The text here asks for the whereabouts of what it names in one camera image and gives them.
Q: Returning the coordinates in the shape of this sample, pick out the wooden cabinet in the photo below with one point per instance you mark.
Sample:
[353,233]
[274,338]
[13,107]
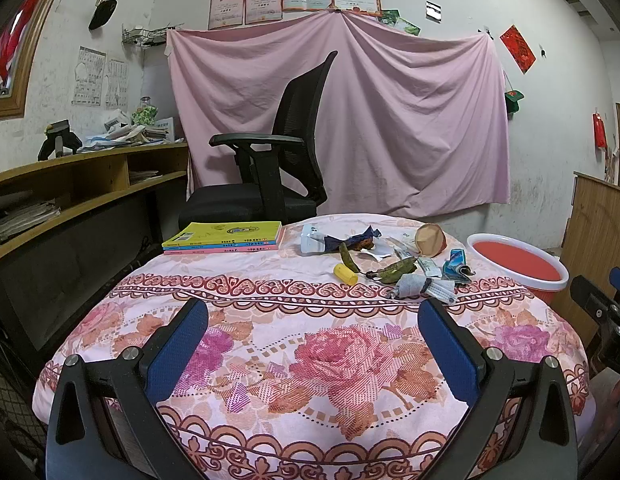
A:
[592,242]

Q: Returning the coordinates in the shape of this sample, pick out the black office chair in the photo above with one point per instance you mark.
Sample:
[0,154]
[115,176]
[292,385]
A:
[280,175]

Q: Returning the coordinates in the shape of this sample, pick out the wall calendar sheets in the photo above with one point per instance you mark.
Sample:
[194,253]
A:
[99,80]

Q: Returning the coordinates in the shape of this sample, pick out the red white plastic basin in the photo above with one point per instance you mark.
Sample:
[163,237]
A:
[537,270]

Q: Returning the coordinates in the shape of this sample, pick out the stack of colourful books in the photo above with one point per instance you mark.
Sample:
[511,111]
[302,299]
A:
[215,238]

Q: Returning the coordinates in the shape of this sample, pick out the white torn paper piece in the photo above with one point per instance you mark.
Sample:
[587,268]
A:
[379,251]

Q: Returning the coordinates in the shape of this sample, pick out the pile of papers on shelf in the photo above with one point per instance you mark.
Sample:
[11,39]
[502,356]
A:
[132,136]

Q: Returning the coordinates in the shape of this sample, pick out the black device on shelf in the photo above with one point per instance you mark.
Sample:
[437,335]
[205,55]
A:
[59,137]

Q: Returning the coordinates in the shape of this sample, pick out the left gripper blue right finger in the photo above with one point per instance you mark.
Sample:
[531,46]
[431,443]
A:
[455,350]

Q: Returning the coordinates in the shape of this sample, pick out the blue small carton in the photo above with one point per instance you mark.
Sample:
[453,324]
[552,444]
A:
[457,269]

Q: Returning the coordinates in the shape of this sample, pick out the green red hanging ornament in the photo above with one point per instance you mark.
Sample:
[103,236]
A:
[512,99]

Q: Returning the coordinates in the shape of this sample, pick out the broad green leaf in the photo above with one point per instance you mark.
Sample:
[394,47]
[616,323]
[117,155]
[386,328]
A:
[392,274]

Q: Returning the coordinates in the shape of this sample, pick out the grey white wrapper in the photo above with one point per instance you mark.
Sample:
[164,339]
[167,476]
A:
[414,285]

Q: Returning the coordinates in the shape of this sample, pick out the pink hanging bed sheet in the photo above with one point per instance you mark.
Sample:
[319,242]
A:
[409,126]

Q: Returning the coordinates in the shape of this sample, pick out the long green leaf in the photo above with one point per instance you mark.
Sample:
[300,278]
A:
[347,259]

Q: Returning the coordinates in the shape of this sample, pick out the green white small sachet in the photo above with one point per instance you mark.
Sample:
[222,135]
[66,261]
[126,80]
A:
[429,267]

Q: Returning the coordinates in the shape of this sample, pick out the red paper wall decoration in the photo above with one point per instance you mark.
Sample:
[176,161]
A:
[516,44]

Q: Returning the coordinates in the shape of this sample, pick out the blue white snack wrapper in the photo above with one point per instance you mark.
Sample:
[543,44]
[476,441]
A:
[315,242]

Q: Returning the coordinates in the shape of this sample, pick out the yellow plastic cap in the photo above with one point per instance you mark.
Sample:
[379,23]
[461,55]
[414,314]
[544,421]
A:
[345,275]

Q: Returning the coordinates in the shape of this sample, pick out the black brush on wall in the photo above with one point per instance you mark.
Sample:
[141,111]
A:
[102,14]

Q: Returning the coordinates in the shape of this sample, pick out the brown dried fruit scrap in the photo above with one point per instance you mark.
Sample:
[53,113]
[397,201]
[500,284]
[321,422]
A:
[367,243]

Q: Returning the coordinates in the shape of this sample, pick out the wooden shelf desk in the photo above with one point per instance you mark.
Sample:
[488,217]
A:
[68,225]

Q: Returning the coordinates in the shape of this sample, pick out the green candy jar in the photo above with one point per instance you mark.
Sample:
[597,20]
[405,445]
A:
[146,112]

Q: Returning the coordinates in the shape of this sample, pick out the floral pink tablecloth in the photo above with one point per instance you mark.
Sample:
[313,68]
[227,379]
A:
[300,376]

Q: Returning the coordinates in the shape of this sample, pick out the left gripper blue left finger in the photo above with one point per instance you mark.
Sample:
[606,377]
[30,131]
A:
[170,348]

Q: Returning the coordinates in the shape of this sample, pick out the white printed sachet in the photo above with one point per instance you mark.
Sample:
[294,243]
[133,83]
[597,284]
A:
[406,242]

